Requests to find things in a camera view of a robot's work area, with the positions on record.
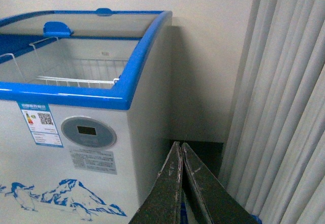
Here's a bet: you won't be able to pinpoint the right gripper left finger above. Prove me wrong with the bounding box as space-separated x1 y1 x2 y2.
130 142 183 223

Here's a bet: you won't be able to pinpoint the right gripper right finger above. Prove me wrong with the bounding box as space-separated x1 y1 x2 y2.
181 143 254 223

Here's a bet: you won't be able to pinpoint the white vertical blinds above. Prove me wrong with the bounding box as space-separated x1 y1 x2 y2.
218 0 324 223

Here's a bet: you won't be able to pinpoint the grey instruction sticker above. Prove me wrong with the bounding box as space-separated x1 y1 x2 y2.
69 147 117 175

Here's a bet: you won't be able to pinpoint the round grey control panel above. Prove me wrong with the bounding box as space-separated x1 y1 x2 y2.
61 116 117 150

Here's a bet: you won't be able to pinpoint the white chest freezer blue rim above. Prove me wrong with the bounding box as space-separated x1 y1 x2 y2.
1 11 172 223

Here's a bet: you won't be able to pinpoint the energy label sticker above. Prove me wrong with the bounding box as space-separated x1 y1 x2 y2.
17 102 63 148

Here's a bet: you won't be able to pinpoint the glass sliding freezer lid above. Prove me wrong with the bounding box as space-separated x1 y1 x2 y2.
1 8 162 38

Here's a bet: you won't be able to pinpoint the white wire freezer basket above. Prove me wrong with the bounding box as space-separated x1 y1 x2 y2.
1 38 138 89

